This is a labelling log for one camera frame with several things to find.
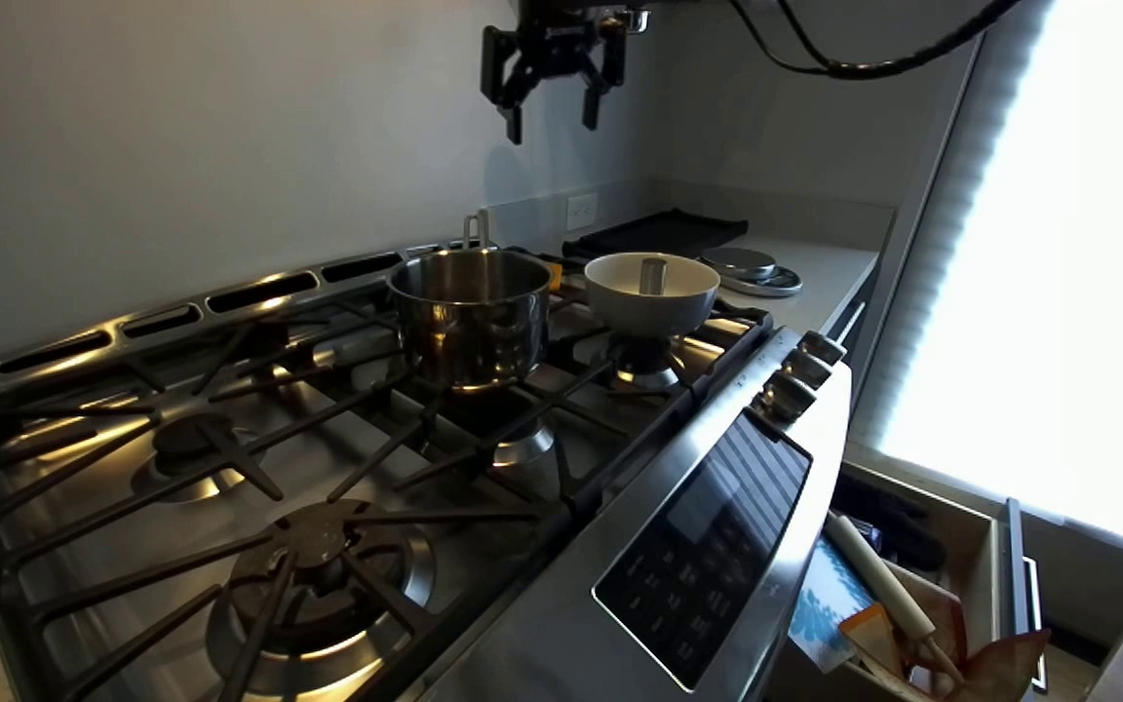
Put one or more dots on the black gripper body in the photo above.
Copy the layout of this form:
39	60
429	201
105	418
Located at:
575	21

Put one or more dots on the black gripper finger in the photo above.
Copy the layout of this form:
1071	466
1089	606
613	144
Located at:
609	76
511	73

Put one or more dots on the black flat griddle pan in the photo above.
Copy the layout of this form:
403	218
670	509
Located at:
651	234

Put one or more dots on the wooden rolling pin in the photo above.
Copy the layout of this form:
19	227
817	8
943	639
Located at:
877	577

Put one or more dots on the large round gas burner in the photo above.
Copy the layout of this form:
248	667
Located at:
327	639

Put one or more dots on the silver stove knob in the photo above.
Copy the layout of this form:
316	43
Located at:
829	349
783	396
809	366

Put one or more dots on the black stove control panel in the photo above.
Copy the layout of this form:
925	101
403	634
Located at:
702	546

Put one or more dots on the small round gas burner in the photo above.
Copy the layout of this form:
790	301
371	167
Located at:
193	450
514	446
646	370

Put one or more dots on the stainless steel pot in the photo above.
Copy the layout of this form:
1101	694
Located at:
470	334

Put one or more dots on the white ceramic bowl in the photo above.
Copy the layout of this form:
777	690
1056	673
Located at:
651	309

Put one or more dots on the white window blind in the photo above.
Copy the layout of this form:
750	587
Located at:
1081	323

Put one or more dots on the blue flat packet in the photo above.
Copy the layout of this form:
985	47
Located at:
829	606

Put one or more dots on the stainless steel gas stove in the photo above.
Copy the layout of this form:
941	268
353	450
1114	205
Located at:
548	647

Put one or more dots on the brown crumpled paper bag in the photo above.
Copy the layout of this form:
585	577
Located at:
1003	667

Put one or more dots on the open white drawer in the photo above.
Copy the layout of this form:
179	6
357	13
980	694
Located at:
980	530

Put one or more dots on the black cast iron grate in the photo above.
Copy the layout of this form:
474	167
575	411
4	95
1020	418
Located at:
326	529
378	452
722	349

